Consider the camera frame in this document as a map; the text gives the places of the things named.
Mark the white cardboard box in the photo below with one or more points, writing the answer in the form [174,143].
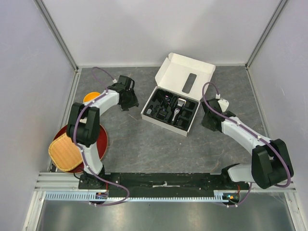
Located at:
[184,76]

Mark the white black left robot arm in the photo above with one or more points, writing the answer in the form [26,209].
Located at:
[83,126]

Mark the grey slotted cable duct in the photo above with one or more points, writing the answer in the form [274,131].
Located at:
[101,197]

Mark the black plastic tray insert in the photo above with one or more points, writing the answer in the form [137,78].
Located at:
[160,107]

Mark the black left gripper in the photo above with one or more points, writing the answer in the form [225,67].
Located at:
[134,102]

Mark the black silver hair clipper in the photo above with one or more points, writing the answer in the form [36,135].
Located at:
[179,105]

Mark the orange plastic bowl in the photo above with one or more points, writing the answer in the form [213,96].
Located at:
[90,96]

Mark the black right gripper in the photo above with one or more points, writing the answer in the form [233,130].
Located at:
[204,122]

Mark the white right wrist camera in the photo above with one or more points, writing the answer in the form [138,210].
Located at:
[224,104]

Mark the woven bamboo tray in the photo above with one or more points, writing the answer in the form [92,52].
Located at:
[64,153]

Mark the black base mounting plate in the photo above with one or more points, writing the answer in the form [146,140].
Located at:
[170,185]

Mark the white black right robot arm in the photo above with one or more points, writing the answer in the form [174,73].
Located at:
[270,161]

